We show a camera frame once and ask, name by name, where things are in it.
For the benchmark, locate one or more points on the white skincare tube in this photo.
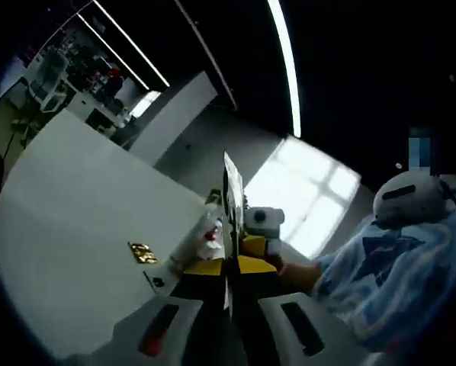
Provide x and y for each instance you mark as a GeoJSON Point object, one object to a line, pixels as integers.
{"type": "Point", "coordinates": [193, 236]}

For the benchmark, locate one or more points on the person's light blue shirt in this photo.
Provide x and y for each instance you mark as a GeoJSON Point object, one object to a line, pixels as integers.
{"type": "Point", "coordinates": [395, 274]}

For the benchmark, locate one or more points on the person's left hand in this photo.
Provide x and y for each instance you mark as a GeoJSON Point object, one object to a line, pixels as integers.
{"type": "Point", "coordinates": [151, 343]}

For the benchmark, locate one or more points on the green black foil packet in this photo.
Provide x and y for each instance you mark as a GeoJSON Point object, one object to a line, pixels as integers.
{"type": "Point", "coordinates": [233, 198]}

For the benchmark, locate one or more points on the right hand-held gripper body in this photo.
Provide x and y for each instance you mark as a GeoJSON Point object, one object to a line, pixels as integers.
{"type": "Point", "coordinates": [262, 226]}

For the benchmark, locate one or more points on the white ceiling light strip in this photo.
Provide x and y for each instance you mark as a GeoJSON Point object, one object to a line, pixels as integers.
{"type": "Point", "coordinates": [296, 126]}
{"type": "Point", "coordinates": [113, 51]}
{"type": "Point", "coordinates": [130, 41]}

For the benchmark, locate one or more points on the gold foil packet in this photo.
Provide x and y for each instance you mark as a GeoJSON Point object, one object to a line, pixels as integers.
{"type": "Point", "coordinates": [142, 253]}

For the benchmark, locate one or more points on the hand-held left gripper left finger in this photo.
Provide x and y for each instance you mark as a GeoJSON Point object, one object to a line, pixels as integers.
{"type": "Point", "coordinates": [136, 316]}

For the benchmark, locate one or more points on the row of office desks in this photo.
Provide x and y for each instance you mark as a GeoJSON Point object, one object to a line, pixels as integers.
{"type": "Point", "coordinates": [98, 114]}

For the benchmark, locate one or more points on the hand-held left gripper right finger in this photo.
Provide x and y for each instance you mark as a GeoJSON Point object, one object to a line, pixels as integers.
{"type": "Point", "coordinates": [327, 331]}

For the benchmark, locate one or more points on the white worn device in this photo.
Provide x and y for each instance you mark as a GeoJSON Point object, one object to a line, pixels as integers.
{"type": "Point", "coordinates": [411, 202]}

